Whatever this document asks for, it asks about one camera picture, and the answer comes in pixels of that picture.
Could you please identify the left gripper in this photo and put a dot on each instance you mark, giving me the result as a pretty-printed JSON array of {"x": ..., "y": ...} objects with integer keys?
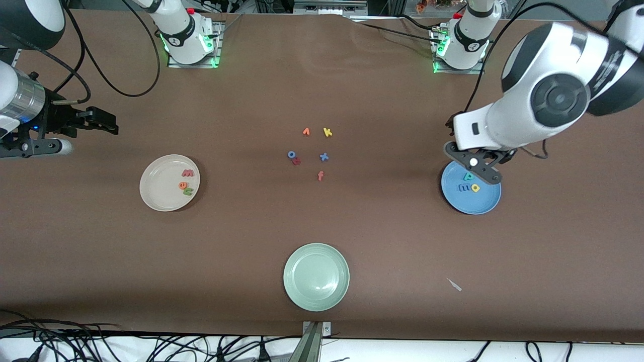
[{"x": 506, "y": 157}]

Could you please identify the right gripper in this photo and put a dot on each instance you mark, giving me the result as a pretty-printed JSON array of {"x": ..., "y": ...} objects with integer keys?
[{"x": 56, "y": 118}]

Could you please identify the teal foam letter p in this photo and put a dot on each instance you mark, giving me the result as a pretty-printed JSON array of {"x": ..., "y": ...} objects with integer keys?
[{"x": 468, "y": 177}]

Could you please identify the blue round plate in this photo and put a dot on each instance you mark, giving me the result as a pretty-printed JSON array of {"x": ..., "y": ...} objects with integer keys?
[{"x": 473, "y": 203}]

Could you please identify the beige brown round plate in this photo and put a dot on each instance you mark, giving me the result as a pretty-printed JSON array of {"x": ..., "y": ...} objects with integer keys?
[{"x": 161, "y": 188}]

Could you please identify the small white paper scrap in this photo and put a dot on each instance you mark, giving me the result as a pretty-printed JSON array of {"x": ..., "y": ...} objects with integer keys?
[{"x": 454, "y": 284}]

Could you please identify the yellow foam letter k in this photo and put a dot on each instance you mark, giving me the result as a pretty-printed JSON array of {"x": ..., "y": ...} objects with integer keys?
[{"x": 326, "y": 132}]

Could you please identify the orange flower bunch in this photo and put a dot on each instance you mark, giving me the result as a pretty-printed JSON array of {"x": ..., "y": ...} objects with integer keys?
[{"x": 427, "y": 5}]

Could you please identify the brown table cover mat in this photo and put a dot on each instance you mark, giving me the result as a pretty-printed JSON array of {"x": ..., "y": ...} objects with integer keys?
[{"x": 322, "y": 90}]

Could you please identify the pale green round plate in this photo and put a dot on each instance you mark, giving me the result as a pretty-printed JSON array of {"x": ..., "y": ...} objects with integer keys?
[{"x": 316, "y": 277}]

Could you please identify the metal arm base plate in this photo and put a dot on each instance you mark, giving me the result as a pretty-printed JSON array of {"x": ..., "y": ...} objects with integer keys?
[
  {"x": 193, "y": 66},
  {"x": 460, "y": 72}
]

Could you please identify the silver aluminium frame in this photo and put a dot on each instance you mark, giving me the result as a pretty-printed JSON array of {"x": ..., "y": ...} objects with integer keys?
[{"x": 329, "y": 7}]

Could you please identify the grey metal mount bracket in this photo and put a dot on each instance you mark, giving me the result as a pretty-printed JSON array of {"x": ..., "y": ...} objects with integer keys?
[{"x": 313, "y": 347}]

